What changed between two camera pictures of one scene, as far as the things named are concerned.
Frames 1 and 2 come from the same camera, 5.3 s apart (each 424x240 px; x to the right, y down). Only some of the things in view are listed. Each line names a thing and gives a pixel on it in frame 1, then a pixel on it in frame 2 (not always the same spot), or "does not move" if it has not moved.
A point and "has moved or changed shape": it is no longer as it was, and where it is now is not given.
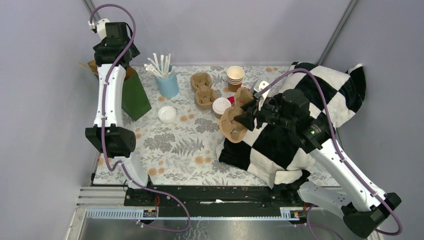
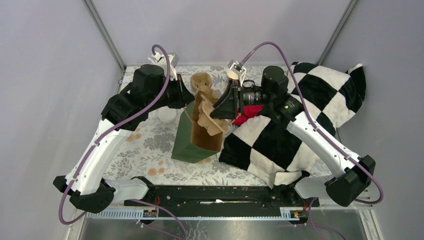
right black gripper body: [270, 114] to [237, 97]
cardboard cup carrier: [231, 129] to [214, 126]
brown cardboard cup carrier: [201, 82] does not move
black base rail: [213, 197] does not move
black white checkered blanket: [277, 157] does not move
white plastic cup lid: [167, 114] does not move
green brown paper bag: [135, 102] has moved or changed shape
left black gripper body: [133, 51] to [173, 96]
